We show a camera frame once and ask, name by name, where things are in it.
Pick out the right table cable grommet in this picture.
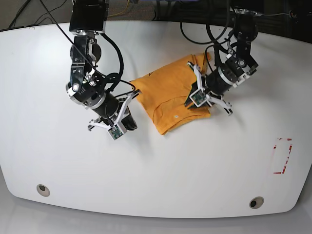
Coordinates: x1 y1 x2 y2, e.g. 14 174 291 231
249 196 264 209

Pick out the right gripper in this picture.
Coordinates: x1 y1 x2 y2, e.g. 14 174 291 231
87 90 141 133

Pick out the orange t-shirt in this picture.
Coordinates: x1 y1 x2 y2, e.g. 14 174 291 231
131 53 210 135

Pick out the left table cable grommet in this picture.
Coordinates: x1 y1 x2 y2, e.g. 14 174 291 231
37 184 50 197

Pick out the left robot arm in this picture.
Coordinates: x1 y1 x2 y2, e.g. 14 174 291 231
184 0 258 115

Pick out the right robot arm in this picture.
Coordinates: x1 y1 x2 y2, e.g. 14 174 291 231
66 0 140 139

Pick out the red tape rectangle marking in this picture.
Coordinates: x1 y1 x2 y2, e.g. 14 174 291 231
272 138 293 175

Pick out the table cable grommet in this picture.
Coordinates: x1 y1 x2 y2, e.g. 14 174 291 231
37 184 50 197
249 196 264 209

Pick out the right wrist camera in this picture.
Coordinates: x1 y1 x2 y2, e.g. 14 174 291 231
108 124 125 140

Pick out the black floor cable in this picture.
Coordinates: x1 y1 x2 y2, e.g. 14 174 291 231
9 0 61 28

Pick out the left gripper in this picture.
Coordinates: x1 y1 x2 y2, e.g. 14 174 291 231
184 62 234 115

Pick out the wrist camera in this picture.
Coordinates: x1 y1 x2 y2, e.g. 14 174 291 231
190 89 208 108
108 124 125 140

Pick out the yellow cable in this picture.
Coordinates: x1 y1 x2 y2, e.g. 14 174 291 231
107 0 130 18

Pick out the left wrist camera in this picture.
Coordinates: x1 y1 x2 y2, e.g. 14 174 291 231
190 89 208 108

